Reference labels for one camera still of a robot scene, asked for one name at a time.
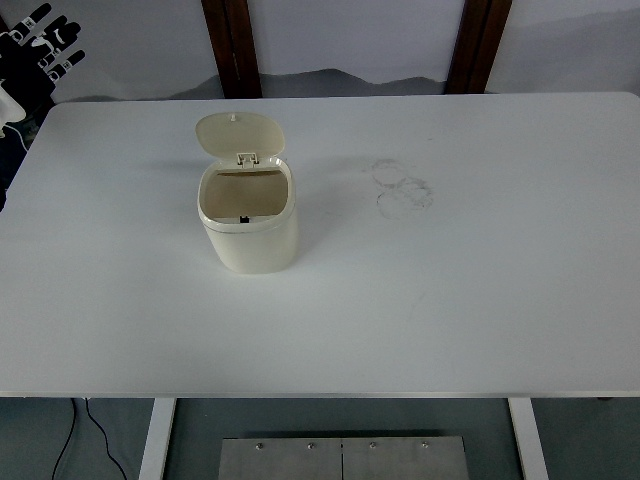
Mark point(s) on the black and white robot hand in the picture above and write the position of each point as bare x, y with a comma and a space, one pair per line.
30, 55

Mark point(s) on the cream plastic trash bin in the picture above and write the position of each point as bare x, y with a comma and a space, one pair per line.
252, 245

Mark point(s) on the white metal table leg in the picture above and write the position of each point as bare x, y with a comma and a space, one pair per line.
529, 440
156, 440

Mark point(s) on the grey metal plate with screws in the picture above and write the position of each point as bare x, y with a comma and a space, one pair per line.
300, 460

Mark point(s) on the dark brown wooden post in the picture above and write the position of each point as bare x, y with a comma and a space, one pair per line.
477, 45
235, 45

